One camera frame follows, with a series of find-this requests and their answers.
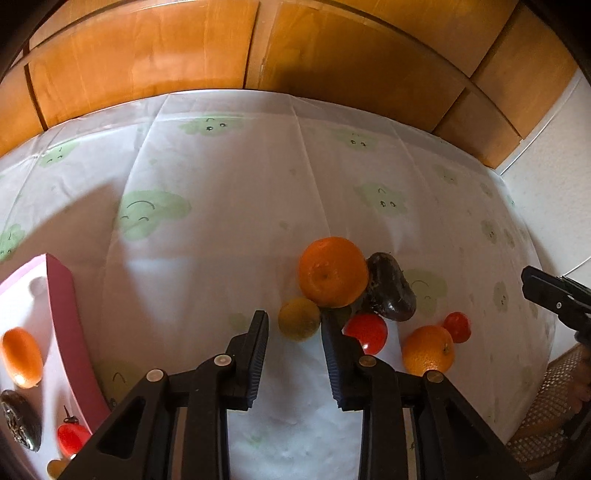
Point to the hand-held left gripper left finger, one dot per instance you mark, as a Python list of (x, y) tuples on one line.
[(258, 360)]

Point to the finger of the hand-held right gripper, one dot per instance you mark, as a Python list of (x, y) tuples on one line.
[(554, 293)]

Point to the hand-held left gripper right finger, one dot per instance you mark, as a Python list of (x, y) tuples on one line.
[(333, 364)]

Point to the small yellow-green fruit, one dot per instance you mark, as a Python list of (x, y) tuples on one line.
[(299, 319), (56, 469)]

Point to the orange with green leaf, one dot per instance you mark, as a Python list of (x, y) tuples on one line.
[(332, 272)]

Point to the dark brown oblong fruit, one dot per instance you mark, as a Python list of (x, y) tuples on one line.
[(392, 290)]

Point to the round orange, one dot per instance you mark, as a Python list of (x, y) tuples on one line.
[(428, 350)]

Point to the red tomato with stem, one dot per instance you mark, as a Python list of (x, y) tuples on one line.
[(71, 438)]

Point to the pink and white cardboard box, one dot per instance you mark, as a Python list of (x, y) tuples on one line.
[(60, 295)]

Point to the oval orange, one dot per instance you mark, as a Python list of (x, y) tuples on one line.
[(21, 357)]

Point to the dark speckled round fruit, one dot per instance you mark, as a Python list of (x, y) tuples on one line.
[(21, 420)]

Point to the woven cane chair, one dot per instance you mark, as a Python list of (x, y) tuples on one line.
[(549, 415)]

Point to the cloud print tablecloth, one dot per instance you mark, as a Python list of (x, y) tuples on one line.
[(231, 161)]

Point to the wooden panelled wardrobe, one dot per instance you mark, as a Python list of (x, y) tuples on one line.
[(138, 69)]

